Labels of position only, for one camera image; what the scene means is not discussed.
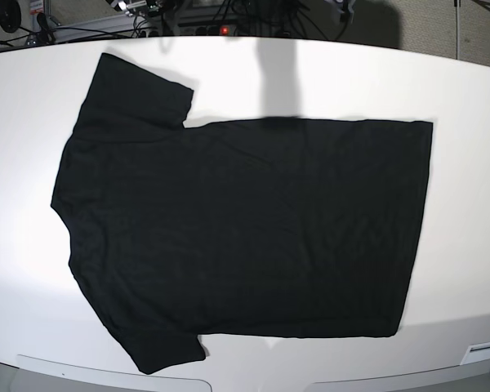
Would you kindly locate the black power strip red switch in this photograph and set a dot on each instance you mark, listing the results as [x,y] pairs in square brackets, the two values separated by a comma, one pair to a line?
[224,30]

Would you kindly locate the black T-shirt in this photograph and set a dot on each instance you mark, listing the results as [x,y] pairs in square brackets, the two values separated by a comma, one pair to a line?
[280,226]

